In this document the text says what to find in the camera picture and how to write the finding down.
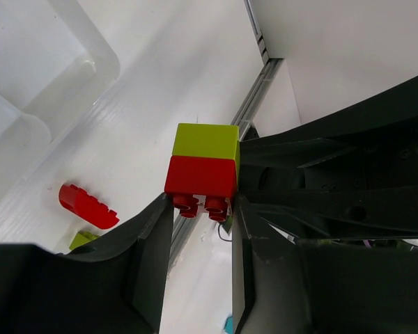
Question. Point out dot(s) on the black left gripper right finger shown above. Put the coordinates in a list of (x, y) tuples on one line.
[(285, 287)]

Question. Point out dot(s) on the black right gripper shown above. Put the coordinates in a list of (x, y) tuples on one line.
[(350, 175)]

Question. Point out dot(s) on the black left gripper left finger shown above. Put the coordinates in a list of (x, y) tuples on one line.
[(113, 284)]

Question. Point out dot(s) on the small green lego brick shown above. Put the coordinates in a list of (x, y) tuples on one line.
[(81, 238)]

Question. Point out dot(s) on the red flower lego brick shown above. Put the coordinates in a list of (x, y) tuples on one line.
[(85, 206)]

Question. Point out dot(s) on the red and green lego brick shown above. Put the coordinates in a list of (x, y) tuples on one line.
[(203, 171)]

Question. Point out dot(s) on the white compartment tray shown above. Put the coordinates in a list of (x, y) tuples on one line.
[(54, 66)]

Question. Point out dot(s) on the aluminium side rail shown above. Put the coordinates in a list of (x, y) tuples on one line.
[(183, 227)]

